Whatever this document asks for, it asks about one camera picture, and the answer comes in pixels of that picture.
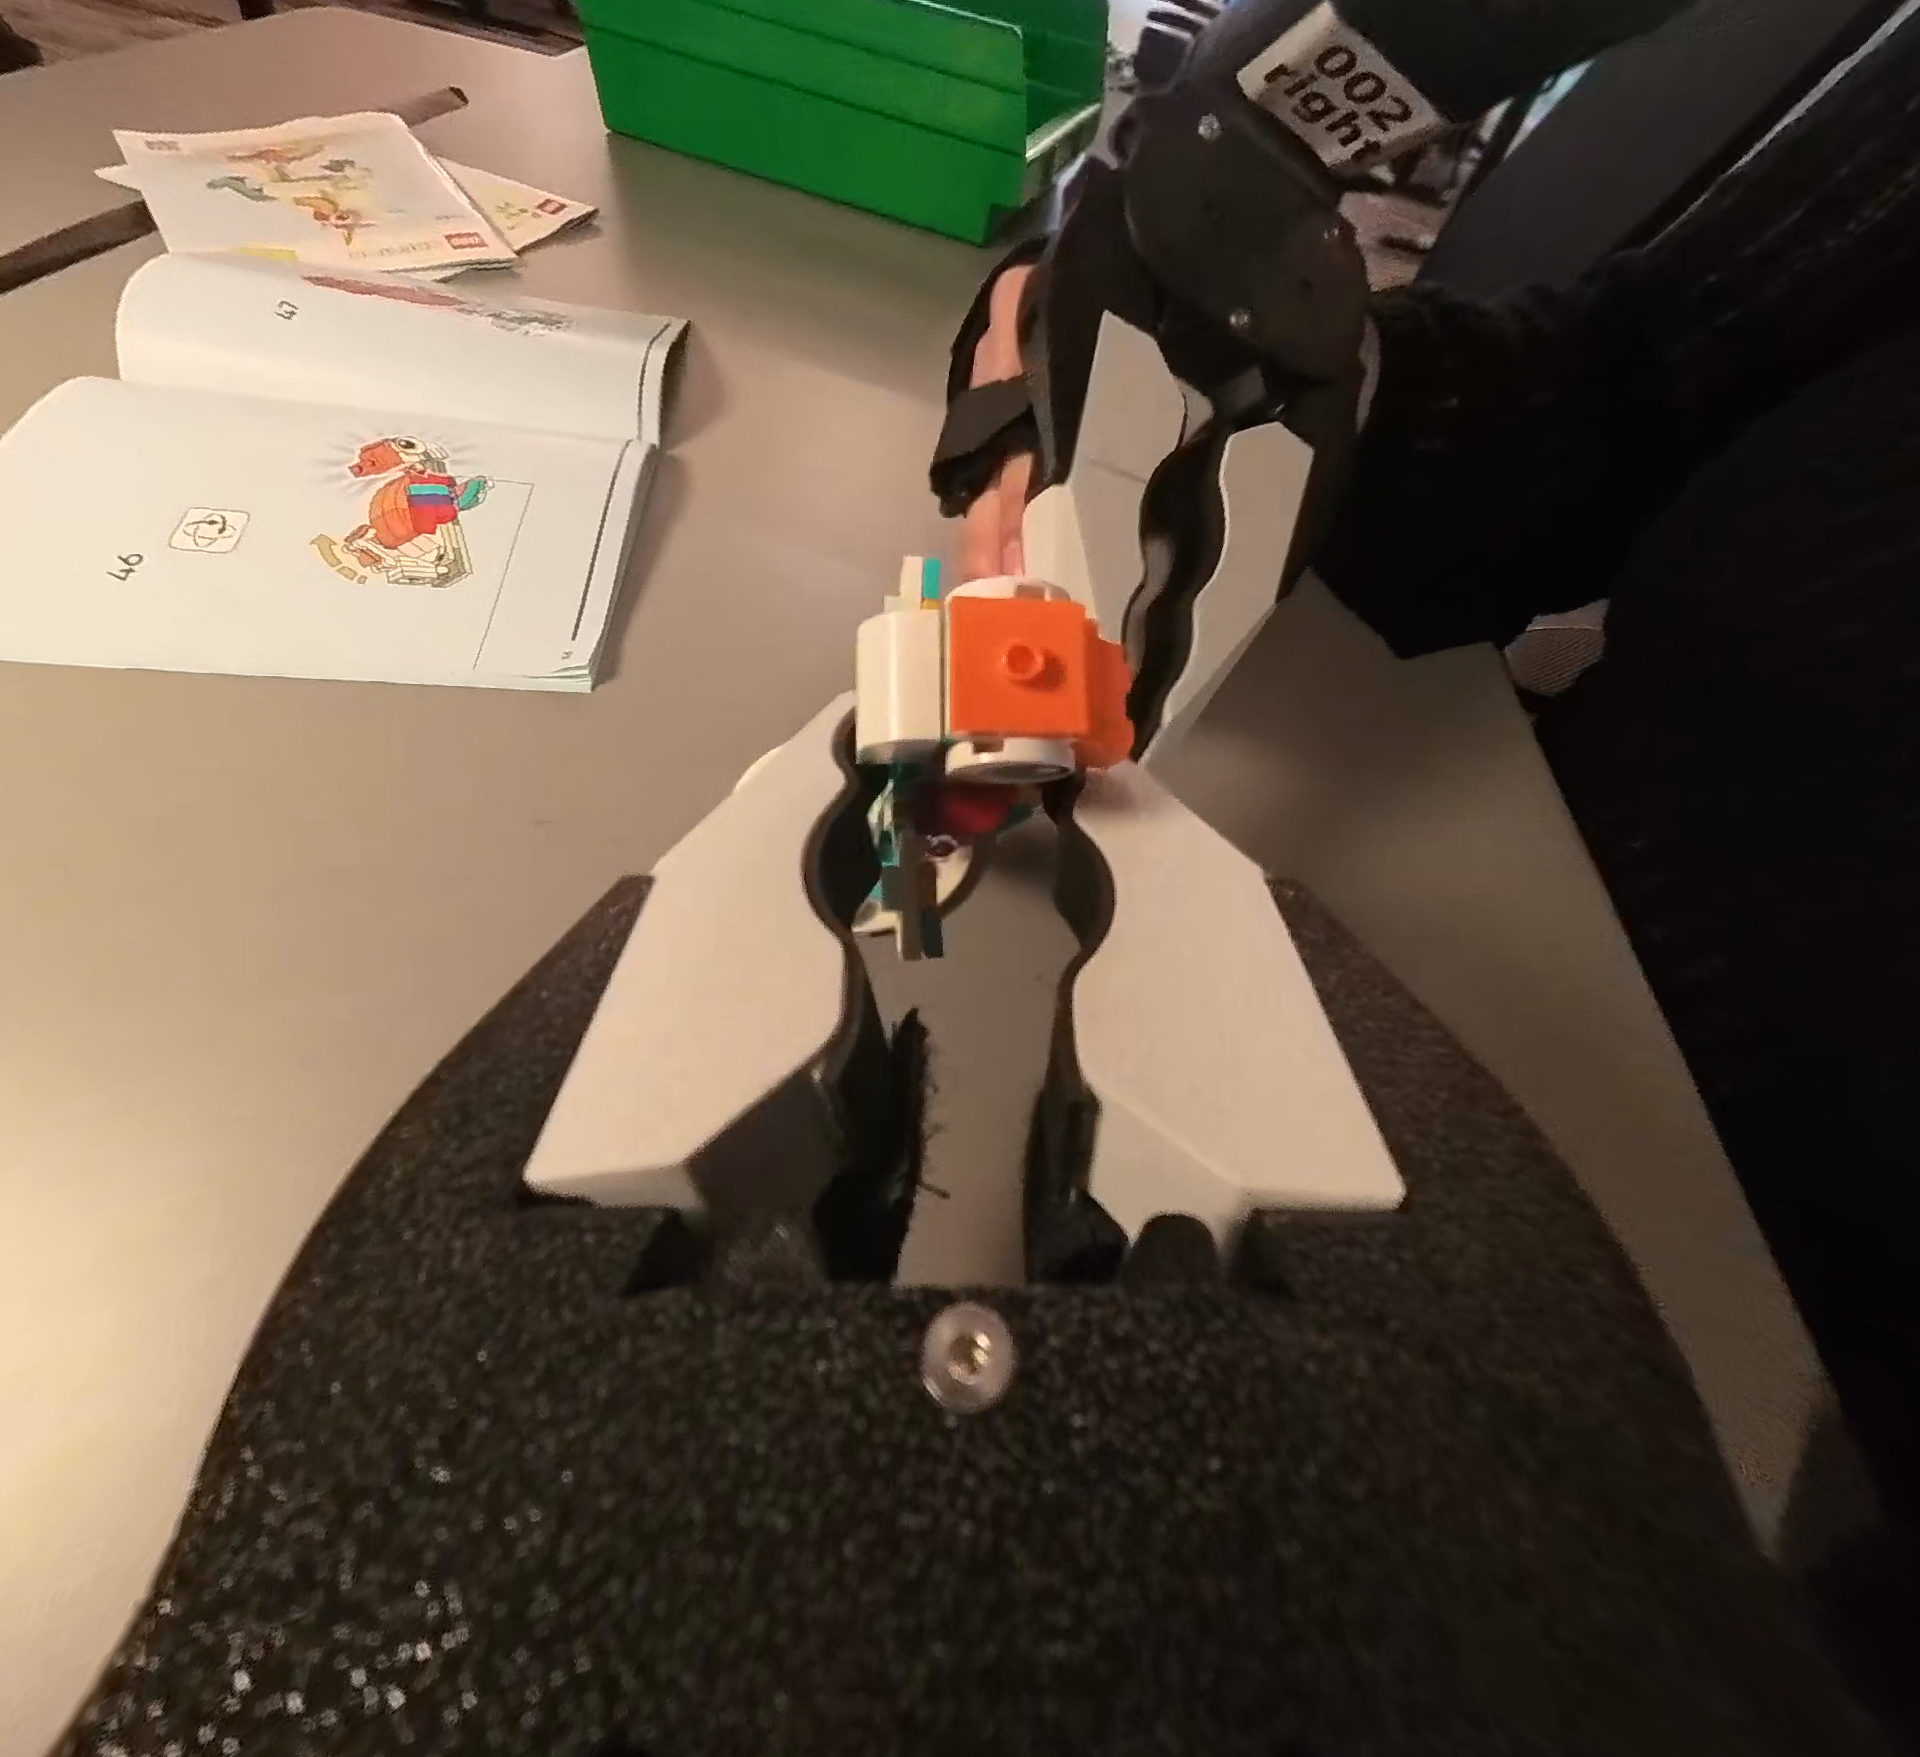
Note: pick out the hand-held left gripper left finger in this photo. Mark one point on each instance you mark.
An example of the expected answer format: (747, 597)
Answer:
(691, 1007)

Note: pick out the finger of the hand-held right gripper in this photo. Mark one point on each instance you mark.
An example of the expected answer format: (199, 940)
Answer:
(1255, 511)
(1118, 437)

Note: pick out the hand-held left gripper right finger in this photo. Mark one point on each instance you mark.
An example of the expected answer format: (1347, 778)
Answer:
(1245, 1037)

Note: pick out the orange lego seahorse figure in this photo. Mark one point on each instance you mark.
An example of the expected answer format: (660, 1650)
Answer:
(1021, 676)

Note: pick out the instruction booklet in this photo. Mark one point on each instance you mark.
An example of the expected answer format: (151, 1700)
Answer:
(302, 189)
(302, 346)

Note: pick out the person's right forearm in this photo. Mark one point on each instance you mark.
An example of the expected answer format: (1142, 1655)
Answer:
(1576, 437)

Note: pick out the person's right hand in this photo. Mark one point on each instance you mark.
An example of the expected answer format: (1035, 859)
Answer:
(996, 542)

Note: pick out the green plastic bin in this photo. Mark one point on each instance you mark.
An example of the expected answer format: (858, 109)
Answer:
(811, 77)

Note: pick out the person's black top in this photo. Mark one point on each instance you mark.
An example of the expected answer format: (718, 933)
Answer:
(1801, 888)

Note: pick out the small folded leaflet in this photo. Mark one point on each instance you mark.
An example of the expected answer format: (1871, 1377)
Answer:
(540, 213)

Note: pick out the closed instruction booklet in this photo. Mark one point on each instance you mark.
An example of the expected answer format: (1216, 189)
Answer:
(302, 189)

